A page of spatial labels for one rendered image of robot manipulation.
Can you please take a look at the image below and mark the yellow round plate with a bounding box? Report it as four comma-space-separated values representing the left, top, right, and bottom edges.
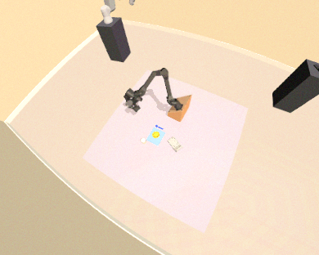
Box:
152, 132, 160, 138

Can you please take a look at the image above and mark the light blue flat mat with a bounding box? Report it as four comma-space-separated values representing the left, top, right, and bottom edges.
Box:
146, 127, 165, 145

